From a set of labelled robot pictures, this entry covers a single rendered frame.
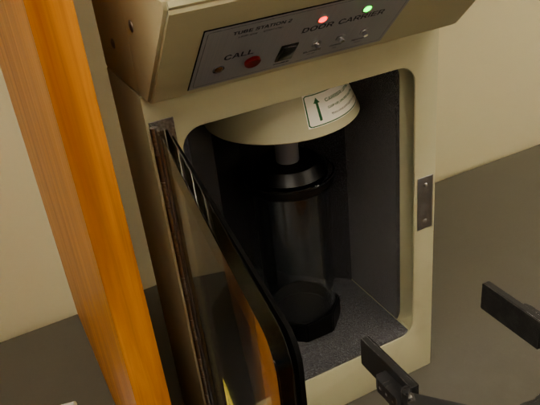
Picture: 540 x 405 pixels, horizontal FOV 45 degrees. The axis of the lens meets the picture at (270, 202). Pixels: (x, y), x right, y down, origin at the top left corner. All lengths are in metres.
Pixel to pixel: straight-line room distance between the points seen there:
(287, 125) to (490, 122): 0.85
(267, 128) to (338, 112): 0.08
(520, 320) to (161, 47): 0.38
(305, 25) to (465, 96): 0.89
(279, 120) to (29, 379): 0.57
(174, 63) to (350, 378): 0.51
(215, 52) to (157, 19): 0.07
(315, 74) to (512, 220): 0.70
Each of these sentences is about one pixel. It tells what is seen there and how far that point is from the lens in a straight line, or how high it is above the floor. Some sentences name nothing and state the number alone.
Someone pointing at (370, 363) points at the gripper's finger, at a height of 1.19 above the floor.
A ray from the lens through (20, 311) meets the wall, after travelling 1.15.
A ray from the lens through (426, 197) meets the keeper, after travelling 0.78.
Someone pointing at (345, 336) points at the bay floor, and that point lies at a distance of 0.88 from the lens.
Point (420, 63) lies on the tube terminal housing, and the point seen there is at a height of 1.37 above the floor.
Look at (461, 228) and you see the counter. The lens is 1.23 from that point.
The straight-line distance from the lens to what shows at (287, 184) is 0.74.
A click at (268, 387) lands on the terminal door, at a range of 0.35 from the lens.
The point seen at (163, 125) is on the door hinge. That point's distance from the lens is 0.59.
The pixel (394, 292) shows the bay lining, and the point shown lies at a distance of 0.88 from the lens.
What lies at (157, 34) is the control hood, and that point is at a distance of 0.47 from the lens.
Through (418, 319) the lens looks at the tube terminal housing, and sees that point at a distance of 0.88.
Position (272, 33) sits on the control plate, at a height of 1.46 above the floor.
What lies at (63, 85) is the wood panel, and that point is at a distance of 0.46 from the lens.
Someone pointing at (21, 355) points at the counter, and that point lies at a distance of 1.09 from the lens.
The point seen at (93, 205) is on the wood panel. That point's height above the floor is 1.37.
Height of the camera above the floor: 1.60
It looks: 29 degrees down
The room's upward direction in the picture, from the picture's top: 7 degrees counter-clockwise
